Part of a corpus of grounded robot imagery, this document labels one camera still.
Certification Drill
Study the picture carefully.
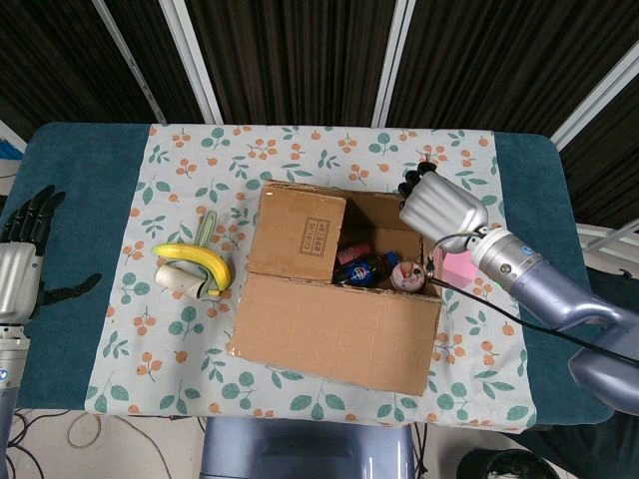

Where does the beige floor cable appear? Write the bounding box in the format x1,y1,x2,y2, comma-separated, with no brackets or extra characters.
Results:
66,412,169,479

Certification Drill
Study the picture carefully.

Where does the small pepsi bottle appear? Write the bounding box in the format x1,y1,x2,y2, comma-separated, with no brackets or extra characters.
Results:
332,251,400,288

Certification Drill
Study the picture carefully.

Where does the yellow toy banana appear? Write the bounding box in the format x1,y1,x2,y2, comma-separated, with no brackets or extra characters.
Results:
152,242,232,296

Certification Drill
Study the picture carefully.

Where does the fruit and leaf print tablecloth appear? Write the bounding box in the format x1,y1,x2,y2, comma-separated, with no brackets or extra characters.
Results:
83,123,538,431

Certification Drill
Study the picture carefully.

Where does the black floor cable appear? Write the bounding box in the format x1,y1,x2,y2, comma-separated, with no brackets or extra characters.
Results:
0,407,34,479

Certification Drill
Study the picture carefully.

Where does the black right hand cable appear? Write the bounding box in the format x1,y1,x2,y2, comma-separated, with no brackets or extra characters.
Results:
423,230,639,363

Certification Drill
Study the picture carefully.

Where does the black waste bin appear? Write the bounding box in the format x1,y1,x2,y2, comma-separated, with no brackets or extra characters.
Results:
456,447,558,479

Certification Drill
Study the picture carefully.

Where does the pink printed cup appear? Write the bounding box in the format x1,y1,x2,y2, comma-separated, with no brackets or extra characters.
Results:
390,261,426,292

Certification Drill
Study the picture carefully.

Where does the white metal rack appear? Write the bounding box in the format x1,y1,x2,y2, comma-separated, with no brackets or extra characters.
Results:
576,219,639,255

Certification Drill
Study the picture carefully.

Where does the white slanted frame post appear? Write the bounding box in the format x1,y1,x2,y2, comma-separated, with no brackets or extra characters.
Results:
550,47,639,151

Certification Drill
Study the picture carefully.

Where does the thin white frame post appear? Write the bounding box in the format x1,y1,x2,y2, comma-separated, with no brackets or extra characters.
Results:
93,0,167,125

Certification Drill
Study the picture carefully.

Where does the pink foam cube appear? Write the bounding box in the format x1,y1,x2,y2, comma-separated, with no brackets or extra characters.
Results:
433,248,480,286

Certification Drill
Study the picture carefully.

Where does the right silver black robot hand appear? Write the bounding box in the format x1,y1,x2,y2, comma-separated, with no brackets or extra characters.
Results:
397,159,490,253

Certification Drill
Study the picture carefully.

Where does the grey-blue robot torso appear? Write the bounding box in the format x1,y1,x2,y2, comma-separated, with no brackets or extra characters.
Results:
199,417,418,479

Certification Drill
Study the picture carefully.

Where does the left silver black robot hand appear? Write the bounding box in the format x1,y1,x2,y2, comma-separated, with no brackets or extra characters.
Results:
0,185,104,325

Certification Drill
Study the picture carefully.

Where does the pale green leaf-shaped toy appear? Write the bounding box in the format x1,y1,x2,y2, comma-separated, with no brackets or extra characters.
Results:
193,210,221,300

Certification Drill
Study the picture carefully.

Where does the blue and white object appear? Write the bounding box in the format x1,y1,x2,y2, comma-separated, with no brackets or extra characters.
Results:
0,118,29,164

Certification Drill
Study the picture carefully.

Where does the brown cardboard shipping box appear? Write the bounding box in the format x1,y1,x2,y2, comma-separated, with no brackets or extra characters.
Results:
227,179,444,398

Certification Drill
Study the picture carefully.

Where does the thick white frame post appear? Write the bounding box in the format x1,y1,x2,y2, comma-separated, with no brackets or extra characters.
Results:
159,0,225,125

